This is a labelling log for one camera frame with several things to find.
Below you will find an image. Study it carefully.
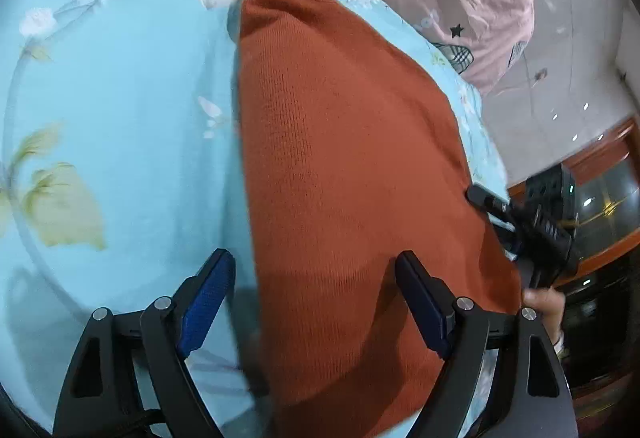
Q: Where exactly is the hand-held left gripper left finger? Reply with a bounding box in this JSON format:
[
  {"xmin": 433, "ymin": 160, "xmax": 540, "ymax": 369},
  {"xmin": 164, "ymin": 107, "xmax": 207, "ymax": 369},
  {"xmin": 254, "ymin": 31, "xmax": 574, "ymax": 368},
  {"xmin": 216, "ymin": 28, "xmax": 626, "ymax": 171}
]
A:
[{"xmin": 51, "ymin": 248, "xmax": 237, "ymax": 438}]

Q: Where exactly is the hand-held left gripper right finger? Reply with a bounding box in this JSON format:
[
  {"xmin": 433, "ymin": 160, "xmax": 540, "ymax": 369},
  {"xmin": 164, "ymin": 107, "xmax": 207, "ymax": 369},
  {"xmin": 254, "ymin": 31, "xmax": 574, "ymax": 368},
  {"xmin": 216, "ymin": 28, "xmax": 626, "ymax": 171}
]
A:
[{"xmin": 394, "ymin": 251, "xmax": 579, "ymax": 438}]

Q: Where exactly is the orange knit sweater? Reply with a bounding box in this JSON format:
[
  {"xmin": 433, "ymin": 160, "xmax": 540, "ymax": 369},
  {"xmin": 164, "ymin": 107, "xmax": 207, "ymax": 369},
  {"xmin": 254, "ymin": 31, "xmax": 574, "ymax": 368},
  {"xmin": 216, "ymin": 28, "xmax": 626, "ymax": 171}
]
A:
[{"xmin": 235, "ymin": 0, "xmax": 524, "ymax": 438}]

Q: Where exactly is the light blue floral bed sheet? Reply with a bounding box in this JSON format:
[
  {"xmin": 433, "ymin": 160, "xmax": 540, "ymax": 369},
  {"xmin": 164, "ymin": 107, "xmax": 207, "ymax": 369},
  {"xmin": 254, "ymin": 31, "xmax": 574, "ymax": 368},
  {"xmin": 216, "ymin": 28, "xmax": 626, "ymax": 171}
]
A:
[{"xmin": 0, "ymin": 0, "xmax": 512, "ymax": 438}]

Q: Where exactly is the person's right hand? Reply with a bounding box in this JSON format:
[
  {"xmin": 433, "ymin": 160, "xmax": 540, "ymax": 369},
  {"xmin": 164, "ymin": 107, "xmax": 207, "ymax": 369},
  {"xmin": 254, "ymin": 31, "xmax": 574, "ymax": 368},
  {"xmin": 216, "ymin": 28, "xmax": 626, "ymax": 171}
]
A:
[{"xmin": 521, "ymin": 287, "xmax": 567, "ymax": 336}]

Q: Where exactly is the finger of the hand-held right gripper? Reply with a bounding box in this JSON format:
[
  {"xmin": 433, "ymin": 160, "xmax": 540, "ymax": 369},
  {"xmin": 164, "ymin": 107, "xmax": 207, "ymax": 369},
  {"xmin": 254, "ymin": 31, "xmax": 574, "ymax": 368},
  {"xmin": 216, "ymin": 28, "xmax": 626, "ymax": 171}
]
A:
[{"xmin": 466, "ymin": 184, "xmax": 521, "ymax": 231}]

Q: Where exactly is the wooden glass cabinet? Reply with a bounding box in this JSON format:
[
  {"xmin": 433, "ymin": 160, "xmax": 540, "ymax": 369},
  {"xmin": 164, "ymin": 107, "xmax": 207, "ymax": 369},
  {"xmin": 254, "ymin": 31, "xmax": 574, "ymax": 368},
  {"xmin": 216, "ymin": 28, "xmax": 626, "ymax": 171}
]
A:
[{"xmin": 505, "ymin": 114, "xmax": 640, "ymax": 421}]

